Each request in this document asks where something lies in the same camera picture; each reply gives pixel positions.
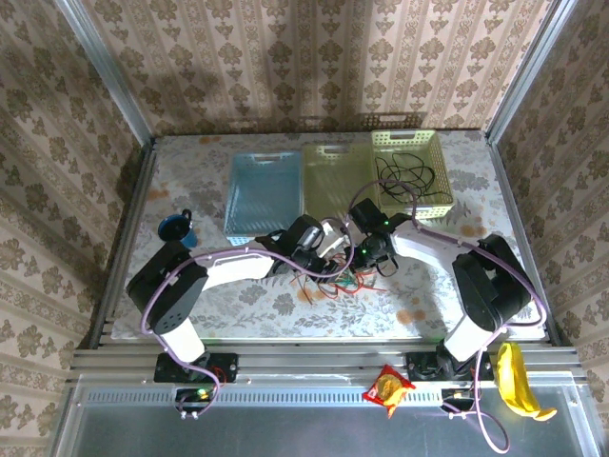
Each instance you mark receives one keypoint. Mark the floral print tablecloth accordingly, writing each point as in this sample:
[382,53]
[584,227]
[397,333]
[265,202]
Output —
[247,309]

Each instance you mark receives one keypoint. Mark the grey metal tray panel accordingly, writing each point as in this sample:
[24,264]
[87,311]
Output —
[285,428]

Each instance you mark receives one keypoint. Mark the red snack packet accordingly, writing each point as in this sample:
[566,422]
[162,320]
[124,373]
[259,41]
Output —
[387,388]

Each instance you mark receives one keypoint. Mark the light blue perforated basket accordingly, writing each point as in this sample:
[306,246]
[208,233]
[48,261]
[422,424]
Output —
[264,195]

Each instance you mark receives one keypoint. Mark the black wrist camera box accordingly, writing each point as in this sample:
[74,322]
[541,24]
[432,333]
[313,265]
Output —
[368,214]

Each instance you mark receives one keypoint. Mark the aluminium front rail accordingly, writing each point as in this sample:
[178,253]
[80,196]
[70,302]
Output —
[309,354]

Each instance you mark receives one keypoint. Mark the aluminium frame post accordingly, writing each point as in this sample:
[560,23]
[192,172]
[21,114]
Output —
[111,76]
[533,71]

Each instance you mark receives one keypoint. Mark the yellow-green perforated basket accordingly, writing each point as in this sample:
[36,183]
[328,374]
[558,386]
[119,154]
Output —
[440,166]

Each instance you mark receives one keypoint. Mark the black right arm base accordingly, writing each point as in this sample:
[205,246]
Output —
[421,366]

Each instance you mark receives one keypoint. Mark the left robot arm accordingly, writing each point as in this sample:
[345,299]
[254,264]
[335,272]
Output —
[228,269]

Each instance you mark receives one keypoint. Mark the dark blue mug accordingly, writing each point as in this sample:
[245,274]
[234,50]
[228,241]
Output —
[177,229]

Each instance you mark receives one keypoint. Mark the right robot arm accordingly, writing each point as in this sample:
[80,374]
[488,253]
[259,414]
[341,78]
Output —
[490,285]

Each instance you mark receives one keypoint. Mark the pale green perforated basket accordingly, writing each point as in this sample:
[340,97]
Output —
[338,181]

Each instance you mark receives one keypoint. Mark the aluminium table side rail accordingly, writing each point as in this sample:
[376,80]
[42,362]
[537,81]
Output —
[121,247]
[518,200]

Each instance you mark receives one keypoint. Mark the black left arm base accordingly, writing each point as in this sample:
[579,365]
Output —
[223,367]

